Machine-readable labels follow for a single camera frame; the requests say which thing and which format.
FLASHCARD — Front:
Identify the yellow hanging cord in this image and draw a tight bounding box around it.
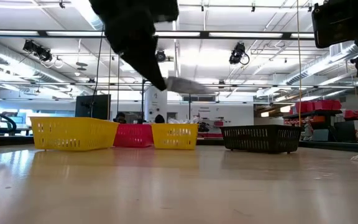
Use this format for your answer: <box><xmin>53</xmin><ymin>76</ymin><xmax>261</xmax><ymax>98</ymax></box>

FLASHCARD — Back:
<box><xmin>296</xmin><ymin>0</ymin><xmax>303</xmax><ymax>127</ymax></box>

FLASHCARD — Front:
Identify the dark storage shelf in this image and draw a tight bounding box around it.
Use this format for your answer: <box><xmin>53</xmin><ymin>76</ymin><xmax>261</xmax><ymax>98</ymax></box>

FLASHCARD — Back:
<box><xmin>283</xmin><ymin>108</ymin><xmax>344</xmax><ymax>119</ymax></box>

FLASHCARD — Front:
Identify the dark storage crate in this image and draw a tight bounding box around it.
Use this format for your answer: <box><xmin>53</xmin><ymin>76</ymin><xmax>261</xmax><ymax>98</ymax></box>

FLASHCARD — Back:
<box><xmin>334</xmin><ymin>120</ymin><xmax>358</xmax><ymax>142</ymax></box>

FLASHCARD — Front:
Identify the white toothpaste tube purple print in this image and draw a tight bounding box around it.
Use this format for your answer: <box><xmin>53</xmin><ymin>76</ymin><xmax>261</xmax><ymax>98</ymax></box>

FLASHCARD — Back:
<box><xmin>165</xmin><ymin>76</ymin><xmax>213</xmax><ymax>95</ymax></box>

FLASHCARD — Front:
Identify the yellow plastic slotted basket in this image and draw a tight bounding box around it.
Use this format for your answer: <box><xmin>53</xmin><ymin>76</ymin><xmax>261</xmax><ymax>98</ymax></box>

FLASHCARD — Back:
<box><xmin>30</xmin><ymin>116</ymin><xmax>120</xmax><ymax>152</ymax></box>
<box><xmin>151</xmin><ymin>123</ymin><xmax>200</xmax><ymax>151</ymax></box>

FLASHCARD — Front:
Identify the black plastic slotted basket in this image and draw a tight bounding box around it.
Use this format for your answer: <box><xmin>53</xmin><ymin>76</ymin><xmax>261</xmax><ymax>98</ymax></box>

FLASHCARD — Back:
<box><xmin>220</xmin><ymin>124</ymin><xmax>303</xmax><ymax>154</ymax></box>

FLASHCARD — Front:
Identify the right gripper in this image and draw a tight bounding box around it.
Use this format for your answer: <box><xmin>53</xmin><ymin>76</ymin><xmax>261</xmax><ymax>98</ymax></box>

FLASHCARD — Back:
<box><xmin>311</xmin><ymin>0</ymin><xmax>358</xmax><ymax>49</ymax></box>

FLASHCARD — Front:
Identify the red plastic slotted basket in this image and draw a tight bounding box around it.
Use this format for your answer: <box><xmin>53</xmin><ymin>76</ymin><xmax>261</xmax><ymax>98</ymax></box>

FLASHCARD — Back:
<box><xmin>113</xmin><ymin>123</ymin><xmax>154</xmax><ymax>148</ymax></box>

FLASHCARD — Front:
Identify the black overhead frame bar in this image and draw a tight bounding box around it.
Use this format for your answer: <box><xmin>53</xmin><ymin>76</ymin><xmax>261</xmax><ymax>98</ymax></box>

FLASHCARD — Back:
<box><xmin>0</xmin><ymin>30</ymin><xmax>315</xmax><ymax>40</ymax></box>

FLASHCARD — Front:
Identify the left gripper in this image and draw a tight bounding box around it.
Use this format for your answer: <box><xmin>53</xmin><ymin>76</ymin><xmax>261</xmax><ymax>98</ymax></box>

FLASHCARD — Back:
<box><xmin>88</xmin><ymin>0</ymin><xmax>180</xmax><ymax>91</ymax></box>

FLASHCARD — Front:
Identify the black monitor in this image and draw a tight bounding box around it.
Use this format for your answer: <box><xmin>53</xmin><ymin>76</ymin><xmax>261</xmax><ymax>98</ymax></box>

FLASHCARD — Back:
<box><xmin>75</xmin><ymin>94</ymin><xmax>112</xmax><ymax>121</ymax></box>

